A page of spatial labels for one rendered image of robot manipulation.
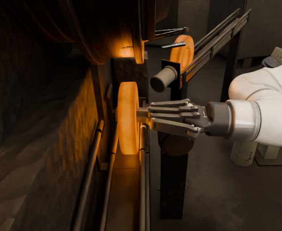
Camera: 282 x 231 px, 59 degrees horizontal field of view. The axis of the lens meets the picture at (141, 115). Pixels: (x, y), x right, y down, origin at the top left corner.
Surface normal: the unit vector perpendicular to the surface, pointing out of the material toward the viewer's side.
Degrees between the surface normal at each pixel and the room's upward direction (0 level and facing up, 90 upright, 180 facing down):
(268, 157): 90
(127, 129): 71
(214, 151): 0
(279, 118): 47
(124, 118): 57
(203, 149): 0
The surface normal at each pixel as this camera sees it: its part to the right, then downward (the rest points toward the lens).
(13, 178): -0.04, -0.83
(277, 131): -0.09, 0.33
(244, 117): 0.02, -0.11
